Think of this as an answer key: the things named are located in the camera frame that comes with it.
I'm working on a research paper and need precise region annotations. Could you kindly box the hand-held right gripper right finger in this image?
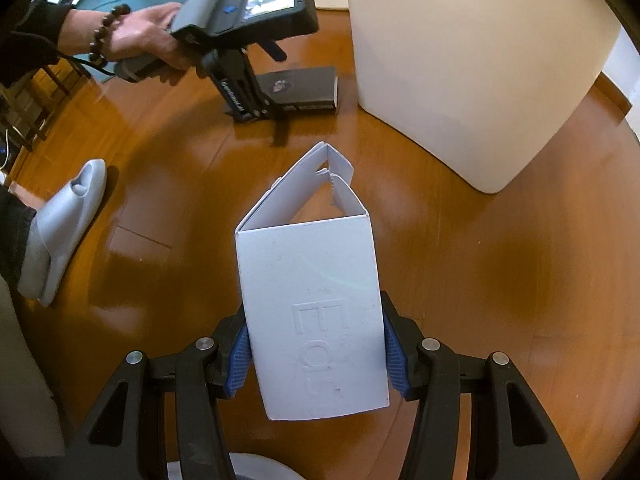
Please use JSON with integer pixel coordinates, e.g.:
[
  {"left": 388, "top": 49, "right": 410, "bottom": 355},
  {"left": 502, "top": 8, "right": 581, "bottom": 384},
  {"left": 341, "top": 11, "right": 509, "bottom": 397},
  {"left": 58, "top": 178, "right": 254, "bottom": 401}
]
[{"left": 381, "top": 290, "right": 582, "bottom": 480}]

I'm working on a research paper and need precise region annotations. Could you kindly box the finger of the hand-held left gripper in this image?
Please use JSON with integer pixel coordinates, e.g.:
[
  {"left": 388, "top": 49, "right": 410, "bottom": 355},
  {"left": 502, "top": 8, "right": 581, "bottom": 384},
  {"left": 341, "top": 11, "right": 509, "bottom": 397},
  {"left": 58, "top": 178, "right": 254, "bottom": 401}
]
[
  {"left": 201, "top": 50, "right": 273, "bottom": 123},
  {"left": 270, "top": 97, "right": 293, "bottom": 149}
]

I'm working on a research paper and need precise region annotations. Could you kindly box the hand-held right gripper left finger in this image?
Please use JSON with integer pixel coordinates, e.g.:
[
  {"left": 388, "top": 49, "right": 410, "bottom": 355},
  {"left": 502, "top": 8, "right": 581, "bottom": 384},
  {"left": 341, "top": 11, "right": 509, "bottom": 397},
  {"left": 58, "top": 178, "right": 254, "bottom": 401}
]
[{"left": 62, "top": 310, "right": 252, "bottom": 480}]

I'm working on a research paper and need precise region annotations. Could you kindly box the black box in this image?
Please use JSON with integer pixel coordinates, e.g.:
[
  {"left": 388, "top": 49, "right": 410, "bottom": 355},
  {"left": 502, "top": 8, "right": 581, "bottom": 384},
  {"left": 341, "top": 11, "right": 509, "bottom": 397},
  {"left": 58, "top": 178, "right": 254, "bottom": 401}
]
[{"left": 255, "top": 66, "right": 341, "bottom": 117}]

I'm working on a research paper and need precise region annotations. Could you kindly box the white cardboard box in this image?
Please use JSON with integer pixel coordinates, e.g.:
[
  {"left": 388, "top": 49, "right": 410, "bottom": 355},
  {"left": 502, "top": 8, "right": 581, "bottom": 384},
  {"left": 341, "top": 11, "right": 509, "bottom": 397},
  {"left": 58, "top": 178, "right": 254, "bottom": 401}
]
[{"left": 234, "top": 141, "right": 391, "bottom": 422}]

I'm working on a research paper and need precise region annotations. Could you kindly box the cream plastic bin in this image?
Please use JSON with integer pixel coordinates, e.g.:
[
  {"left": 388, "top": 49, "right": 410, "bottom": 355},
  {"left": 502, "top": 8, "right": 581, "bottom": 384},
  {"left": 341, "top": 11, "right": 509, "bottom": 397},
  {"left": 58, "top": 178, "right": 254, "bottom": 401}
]
[{"left": 341, "top": 0, "right": 623, "bottom": 195}]

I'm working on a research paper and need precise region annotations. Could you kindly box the person's left forearm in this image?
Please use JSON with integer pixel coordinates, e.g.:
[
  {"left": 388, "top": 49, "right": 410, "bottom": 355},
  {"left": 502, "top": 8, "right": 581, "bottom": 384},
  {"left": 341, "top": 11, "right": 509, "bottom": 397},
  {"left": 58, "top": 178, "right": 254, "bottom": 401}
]
[{"left": 0, "top": 0, "right": 113, "bottom": 86}]

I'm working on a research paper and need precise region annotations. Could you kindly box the person's left hand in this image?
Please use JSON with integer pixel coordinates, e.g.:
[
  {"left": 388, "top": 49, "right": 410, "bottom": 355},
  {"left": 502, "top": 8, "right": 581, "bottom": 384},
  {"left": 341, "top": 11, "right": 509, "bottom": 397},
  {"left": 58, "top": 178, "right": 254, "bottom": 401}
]
[{"left": 106, "top": 2, "right": 201, "bottom": 86}]

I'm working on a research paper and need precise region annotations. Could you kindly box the wooden chair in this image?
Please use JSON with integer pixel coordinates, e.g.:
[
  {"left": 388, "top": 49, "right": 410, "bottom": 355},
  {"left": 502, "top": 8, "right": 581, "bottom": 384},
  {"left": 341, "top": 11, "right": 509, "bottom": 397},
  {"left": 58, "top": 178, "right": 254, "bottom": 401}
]
[{"left": 0, "top": 57, "right": 93, "bottom": 153}]

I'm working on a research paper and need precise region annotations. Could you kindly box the grey slipper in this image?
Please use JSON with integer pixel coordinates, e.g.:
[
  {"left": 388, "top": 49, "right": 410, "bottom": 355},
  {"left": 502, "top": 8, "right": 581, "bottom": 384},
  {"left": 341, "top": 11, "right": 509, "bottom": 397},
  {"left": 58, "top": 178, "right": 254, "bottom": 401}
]
[{"left": 16, "top": 158, "right": 108, "bottom": 308}]

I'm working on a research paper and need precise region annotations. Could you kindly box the person's leg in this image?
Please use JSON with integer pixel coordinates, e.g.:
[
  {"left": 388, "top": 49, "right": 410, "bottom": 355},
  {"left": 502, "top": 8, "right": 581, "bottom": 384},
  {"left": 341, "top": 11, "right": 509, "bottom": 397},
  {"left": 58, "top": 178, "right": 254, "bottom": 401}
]
[{"left": 0, "top": 186, "right": 38, "bottom": 291}]

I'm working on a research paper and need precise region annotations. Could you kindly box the dark bead bracelet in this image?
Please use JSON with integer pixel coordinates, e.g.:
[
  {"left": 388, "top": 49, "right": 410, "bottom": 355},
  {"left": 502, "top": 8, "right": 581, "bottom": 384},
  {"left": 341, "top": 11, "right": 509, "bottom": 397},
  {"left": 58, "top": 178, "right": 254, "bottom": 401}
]
[{"left": 88, "top": 4, "right": 132, "bottom": 69}]

